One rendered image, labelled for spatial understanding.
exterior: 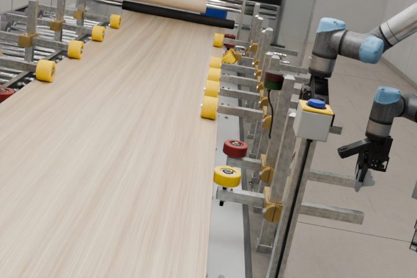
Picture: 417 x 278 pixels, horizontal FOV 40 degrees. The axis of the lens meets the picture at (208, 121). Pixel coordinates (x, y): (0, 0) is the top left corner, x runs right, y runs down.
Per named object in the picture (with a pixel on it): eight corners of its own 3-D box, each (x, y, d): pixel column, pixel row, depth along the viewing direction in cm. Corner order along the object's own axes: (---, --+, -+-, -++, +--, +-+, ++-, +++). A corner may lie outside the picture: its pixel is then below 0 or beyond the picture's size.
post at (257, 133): (255, 165, 245) (280, 55, 231) (255, 169, 242) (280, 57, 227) (247, 164, 245) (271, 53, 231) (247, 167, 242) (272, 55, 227)
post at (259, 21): (247, 93, 365) (263, 17, 350) (247, 94, 361) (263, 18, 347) (242, 92, 365) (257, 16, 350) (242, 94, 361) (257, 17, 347)
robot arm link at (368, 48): (390, 37, 169) (354, 28, 174) (380, 40, 159) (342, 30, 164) (382, 63, 171) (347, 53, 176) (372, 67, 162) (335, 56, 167)
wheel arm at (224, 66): (312, 84, 289) (314, 77, 288) (313, 86, 285) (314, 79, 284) (213, 66, 288) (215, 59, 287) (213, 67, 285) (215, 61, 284)
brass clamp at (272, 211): (278, 203, 176) (282, 188, 175) (282, 224, 163) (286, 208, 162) (259, 200, 176) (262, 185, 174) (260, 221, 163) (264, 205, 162)
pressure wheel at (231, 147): (241, 171, 199) (247, 140, 196) (241, 180, 192) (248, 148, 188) (218, 167, 199) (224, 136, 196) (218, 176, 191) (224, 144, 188)
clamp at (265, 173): (272, 169, 200) (275, 156, 198) (275, 185, 187) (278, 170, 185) (256, 166, 199) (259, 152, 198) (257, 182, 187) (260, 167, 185)
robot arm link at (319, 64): (338, 61, 169) (311, 56, 169) (334, 76, 170) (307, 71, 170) (334, 56, 176) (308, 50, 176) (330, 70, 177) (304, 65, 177)
